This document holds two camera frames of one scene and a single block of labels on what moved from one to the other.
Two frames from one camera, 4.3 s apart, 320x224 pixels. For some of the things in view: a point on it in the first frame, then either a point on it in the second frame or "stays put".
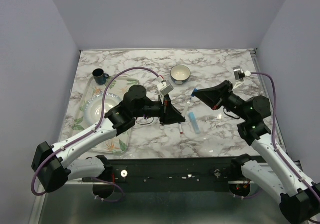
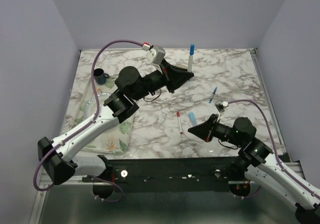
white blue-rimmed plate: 93,108 stays put
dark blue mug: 100,77 stays put
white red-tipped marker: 180,128 stays put
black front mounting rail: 173,174 stays put
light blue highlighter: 195,123 stays put
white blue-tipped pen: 185,114 → 190,62
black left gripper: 169,114 → 174,76
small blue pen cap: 195,89 → 192,49
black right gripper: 215,96 → 205,130
